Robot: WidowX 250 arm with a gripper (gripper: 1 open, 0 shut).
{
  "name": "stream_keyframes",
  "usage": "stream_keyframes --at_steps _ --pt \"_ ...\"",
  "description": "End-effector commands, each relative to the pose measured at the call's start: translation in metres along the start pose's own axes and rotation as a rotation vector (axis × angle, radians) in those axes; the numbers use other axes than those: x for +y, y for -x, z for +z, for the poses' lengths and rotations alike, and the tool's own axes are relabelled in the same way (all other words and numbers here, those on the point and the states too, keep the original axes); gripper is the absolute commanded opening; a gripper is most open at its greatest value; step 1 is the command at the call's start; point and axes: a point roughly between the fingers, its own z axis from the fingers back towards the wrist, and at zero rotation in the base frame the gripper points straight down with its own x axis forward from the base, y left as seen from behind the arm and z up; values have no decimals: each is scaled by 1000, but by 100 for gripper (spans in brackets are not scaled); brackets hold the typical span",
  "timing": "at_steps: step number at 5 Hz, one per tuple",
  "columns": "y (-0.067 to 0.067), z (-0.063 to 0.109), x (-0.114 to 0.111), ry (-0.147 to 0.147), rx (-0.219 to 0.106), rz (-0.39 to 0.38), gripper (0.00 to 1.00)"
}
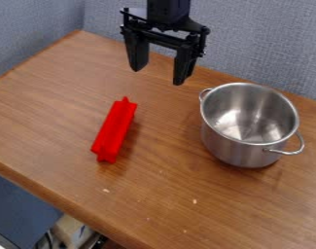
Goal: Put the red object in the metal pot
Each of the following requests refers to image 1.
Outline stainless steel pot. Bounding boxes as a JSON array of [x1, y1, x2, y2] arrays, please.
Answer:
[[199, 83, 305, 168]]

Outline beige box under table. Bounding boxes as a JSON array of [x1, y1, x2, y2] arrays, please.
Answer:
[[51, 215, 97, 249]]

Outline red plastic block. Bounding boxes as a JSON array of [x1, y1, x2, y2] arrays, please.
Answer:
[[91, 96, 136, 163]]

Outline black cables under table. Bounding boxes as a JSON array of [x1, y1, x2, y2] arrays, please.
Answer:
[[33, 228, 55, 249]]

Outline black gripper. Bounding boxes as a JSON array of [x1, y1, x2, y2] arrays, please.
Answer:
[[119, 0, 210, 86]]

